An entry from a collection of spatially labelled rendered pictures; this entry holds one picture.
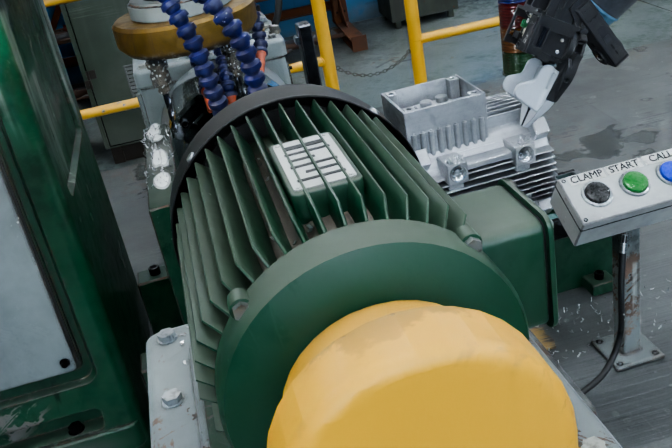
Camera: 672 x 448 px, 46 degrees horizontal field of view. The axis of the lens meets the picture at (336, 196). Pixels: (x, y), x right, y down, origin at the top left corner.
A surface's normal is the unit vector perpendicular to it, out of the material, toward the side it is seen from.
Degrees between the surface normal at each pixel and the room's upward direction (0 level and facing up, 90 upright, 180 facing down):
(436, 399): 90
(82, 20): 90
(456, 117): 90
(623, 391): 0
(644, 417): 0
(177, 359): 0
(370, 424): 90
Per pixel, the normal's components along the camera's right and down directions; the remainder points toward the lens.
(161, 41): -0.18, 0.47
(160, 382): -0.17, -0.88
